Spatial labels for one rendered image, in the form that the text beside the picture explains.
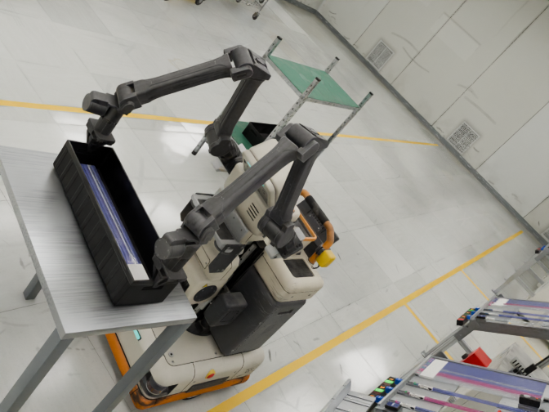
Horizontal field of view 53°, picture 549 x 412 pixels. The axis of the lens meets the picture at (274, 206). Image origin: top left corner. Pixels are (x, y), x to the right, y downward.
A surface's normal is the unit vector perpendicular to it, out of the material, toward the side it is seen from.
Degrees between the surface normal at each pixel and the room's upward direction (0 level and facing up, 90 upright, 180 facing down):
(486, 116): 90
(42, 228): 0
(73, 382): 0
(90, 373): 0
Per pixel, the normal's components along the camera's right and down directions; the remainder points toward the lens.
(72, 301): 0.60, -0.67
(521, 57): -0.55, 0.06
